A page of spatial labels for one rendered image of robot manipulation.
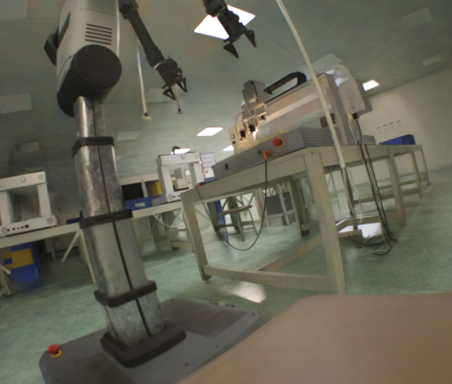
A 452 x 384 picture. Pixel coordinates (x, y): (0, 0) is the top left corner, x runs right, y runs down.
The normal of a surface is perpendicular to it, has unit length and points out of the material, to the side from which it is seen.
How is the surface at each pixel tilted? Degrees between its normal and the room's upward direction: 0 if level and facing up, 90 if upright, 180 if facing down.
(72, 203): 90
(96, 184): 90
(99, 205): 90
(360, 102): 90
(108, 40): 100
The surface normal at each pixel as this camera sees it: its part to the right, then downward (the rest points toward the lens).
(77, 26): 0.28, 0.04
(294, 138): -0.77, 0.16
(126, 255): 0.73, -0.20
